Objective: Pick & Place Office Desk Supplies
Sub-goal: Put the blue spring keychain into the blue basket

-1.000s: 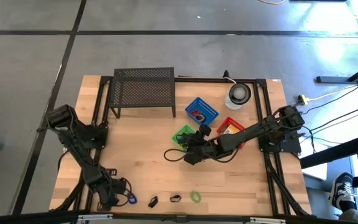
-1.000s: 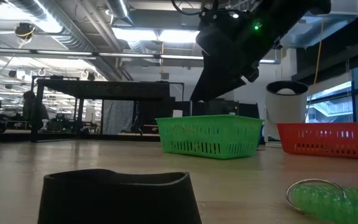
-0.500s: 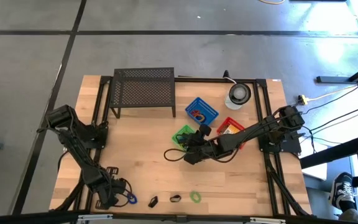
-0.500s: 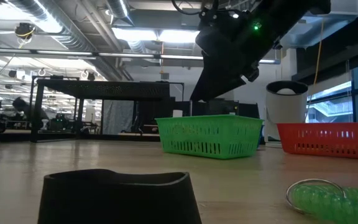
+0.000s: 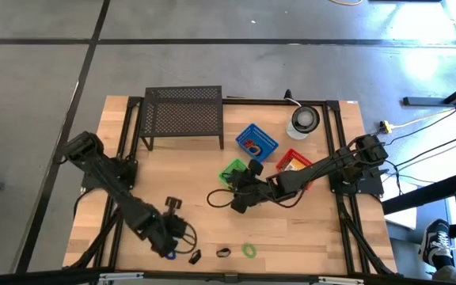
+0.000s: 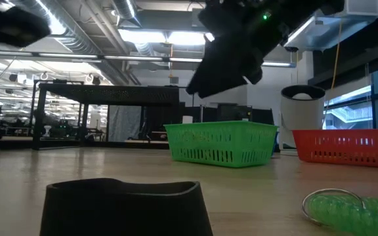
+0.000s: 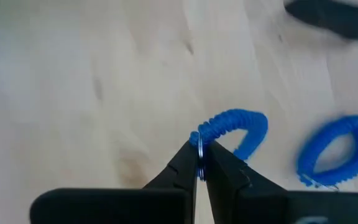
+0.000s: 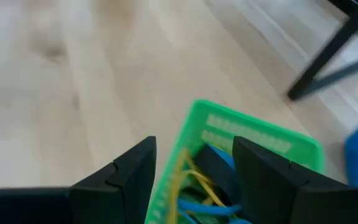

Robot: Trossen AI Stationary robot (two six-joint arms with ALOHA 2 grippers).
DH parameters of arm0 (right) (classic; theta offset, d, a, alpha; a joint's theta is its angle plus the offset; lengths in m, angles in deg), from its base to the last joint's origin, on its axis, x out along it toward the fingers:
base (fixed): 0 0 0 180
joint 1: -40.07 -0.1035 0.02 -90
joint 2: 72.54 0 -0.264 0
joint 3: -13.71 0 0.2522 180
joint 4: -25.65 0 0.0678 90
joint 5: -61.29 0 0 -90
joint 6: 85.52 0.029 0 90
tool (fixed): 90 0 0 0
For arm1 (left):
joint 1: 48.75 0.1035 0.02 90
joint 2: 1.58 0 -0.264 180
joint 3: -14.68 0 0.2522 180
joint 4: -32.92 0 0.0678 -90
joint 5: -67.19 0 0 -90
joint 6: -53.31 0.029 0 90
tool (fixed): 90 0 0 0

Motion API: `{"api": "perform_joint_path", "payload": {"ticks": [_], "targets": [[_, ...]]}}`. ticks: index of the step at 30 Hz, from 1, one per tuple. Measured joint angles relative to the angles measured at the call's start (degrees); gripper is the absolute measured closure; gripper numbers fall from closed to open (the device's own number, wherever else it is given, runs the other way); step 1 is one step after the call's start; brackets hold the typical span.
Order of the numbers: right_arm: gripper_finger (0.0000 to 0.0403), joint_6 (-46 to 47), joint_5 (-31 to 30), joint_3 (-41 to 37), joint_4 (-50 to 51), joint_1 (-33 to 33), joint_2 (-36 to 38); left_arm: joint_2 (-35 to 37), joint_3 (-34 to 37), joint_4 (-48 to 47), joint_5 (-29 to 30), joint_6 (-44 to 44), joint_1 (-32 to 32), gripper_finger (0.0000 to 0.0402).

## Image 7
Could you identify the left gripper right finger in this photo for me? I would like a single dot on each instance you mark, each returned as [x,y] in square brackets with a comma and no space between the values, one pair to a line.
[228,180]

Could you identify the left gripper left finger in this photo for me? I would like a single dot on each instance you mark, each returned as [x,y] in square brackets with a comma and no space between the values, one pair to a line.
[182,174]

